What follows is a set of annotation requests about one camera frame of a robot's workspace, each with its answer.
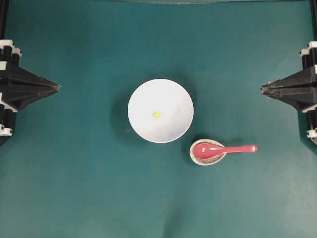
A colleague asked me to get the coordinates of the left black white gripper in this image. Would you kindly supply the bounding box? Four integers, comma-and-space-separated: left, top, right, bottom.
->
0, 40, 59, 146

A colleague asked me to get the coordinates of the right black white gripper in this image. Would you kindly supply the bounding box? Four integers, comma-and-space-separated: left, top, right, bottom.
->
261, 41, 317, 146

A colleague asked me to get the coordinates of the red ceramic spoon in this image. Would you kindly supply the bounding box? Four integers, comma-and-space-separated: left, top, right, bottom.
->
193, 143, 258, 159

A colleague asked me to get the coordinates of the yellow hexagonal prism block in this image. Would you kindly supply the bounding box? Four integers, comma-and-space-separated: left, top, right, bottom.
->
152, 112, 161, 119

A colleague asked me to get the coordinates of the speckled ceramic spoon rest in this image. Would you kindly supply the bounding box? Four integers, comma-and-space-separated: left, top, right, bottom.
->
189, 139, 226, 166

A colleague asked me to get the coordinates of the white round bowl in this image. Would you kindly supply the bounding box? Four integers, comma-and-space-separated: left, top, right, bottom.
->
127, 79, 194, 143

